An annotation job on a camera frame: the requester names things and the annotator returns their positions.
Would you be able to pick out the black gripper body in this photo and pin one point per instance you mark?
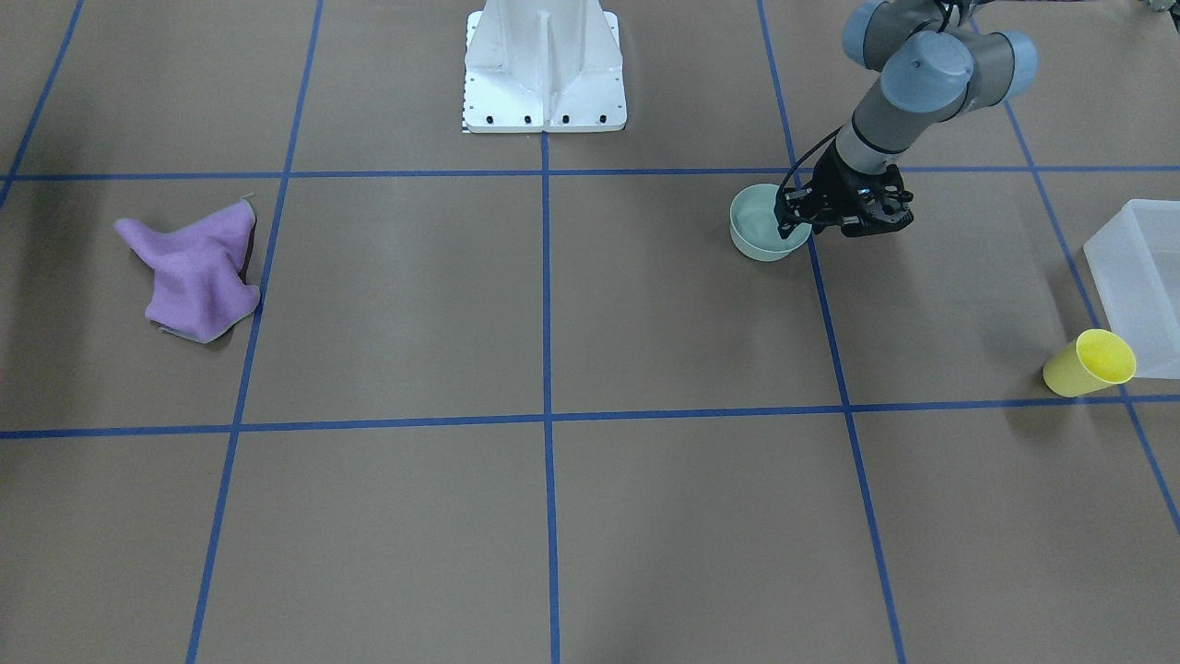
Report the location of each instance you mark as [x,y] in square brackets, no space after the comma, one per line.
[831,189]

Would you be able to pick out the mint green bowl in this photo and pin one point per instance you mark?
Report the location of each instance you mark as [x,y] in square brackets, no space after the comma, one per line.
[754,228]

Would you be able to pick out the yellow plastic cup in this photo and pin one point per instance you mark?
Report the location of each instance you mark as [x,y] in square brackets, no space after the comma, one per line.
[1094,360]

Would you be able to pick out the purple cloth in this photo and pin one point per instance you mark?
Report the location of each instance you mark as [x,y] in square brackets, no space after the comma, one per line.
[198,287]

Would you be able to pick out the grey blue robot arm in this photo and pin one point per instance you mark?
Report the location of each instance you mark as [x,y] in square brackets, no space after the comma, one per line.
[930,69]

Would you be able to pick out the clear plastic storage box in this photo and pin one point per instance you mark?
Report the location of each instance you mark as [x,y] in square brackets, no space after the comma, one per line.
[1134,261]

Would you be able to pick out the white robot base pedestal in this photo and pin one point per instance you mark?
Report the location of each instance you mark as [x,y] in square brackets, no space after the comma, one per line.
[543,66]

